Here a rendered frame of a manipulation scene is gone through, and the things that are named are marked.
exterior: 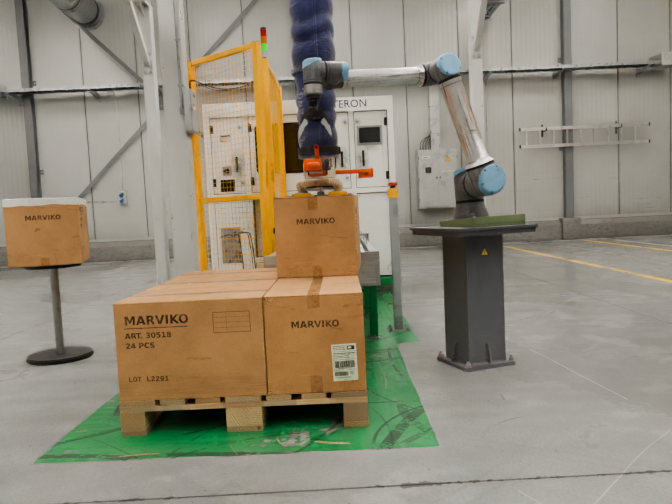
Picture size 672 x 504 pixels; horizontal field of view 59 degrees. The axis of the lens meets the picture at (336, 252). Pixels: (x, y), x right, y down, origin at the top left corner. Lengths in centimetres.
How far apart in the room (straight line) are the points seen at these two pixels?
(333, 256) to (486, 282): 85
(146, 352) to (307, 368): 65
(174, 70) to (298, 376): 275
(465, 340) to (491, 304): 24
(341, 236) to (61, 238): 177
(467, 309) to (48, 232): 246
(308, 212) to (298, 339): 78
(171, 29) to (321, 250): 228
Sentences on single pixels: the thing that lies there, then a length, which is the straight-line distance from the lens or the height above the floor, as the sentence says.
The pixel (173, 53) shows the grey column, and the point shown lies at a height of 203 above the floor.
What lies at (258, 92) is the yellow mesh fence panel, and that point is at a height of 173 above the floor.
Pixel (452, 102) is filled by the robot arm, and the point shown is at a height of 138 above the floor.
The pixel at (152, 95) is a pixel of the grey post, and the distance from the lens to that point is 680.
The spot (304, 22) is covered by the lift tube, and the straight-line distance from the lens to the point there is 328.
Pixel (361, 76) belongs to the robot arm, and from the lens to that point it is 309.
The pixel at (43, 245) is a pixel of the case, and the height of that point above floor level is 74.
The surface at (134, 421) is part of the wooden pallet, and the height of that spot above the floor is 6.
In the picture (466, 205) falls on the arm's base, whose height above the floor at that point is 86.
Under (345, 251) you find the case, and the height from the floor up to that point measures 67.
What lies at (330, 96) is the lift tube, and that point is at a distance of 323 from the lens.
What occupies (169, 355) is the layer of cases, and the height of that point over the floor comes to 32.
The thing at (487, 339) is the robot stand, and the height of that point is 15.
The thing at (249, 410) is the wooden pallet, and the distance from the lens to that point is 249.
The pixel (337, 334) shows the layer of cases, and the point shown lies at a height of 38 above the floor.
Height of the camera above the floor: 88
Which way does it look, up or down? 4 degrees down
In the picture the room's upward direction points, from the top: 3 degrees counter-clockwise
